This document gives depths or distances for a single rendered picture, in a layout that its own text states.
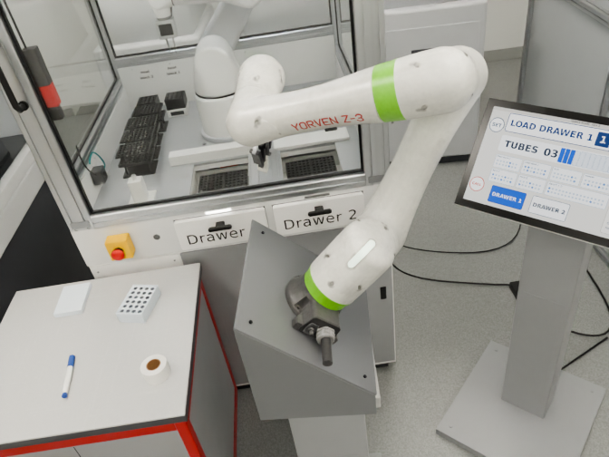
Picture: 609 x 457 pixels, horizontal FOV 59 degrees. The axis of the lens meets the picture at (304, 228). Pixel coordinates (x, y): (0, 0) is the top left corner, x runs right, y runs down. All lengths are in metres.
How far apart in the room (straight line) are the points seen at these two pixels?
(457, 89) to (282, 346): 0.61
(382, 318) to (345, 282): 0.95
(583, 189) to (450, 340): 1.16
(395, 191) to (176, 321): 0.77
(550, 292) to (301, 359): 0.90
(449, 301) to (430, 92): 1.74
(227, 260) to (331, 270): 0.73
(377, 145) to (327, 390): 0.75
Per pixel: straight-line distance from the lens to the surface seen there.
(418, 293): 2.67
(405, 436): 2.19
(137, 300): 1.71
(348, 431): 1.54
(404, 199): 1.25
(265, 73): 1.25
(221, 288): 1.92
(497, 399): 2.27
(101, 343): 1.68
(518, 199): 1.54
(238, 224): 1.72
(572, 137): 1.55
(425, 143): 1.21
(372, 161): 1.66
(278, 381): 1.23
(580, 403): 2.33
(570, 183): 1.53
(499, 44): 5.18
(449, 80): 1.01
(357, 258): 1.13
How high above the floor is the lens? 1.87
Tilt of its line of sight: 37 degrees down
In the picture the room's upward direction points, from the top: 9 degrees counter-clockwise
